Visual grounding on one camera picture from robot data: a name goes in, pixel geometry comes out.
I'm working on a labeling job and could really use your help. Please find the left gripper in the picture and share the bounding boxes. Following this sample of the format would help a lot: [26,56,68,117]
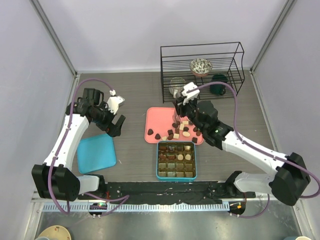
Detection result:
[91,101,125,137]

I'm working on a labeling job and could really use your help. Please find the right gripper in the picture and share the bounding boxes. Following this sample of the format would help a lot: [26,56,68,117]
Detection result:
[173,94,206,133]

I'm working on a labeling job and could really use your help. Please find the stainless steel tongs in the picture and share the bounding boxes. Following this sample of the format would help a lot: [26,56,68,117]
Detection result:
[172,110,181,126]

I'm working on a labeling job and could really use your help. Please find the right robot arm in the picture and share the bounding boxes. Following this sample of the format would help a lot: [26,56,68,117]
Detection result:
[173,97,311,206]

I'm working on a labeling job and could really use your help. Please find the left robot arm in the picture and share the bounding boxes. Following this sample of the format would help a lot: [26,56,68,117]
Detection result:
[31,88,126,202]

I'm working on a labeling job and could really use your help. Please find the gold plastic chocolate insert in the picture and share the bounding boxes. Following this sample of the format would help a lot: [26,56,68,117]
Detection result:
[158,142,196,179]

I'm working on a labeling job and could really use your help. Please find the blue chocolate tin box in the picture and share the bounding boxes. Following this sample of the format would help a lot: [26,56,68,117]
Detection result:
[155,140,198,181]

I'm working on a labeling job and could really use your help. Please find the striped ceramic cup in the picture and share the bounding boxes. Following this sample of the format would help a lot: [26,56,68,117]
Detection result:
[168,77,186,99]

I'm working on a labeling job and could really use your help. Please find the blue tin lid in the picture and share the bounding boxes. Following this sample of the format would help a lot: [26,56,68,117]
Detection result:
[77,133,117,175]

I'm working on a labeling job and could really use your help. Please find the pink tray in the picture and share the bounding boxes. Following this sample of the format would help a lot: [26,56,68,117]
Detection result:
[144,107,204,145]

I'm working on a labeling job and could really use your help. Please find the dark green mug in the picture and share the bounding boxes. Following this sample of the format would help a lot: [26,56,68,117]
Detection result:
[209,74,228,96]

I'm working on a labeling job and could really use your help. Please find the patterned ceramic bowl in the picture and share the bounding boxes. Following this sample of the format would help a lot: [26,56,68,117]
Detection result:
[189,58,213,77]

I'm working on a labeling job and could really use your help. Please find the beige plate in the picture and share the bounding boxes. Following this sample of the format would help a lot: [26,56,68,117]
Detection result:
[36,225,72,240]

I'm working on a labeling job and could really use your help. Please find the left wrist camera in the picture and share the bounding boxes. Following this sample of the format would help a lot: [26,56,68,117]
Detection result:
[106,89,125,115]

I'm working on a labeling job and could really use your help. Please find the black wire rack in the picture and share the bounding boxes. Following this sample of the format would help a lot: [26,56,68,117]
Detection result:
[160,41,246,102]

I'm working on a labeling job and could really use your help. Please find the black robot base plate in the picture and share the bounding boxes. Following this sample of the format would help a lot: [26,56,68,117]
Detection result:
[94,181,256,205]

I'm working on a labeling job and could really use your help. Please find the white cable duct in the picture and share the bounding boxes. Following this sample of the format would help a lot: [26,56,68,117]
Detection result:
[42,202,230,213]

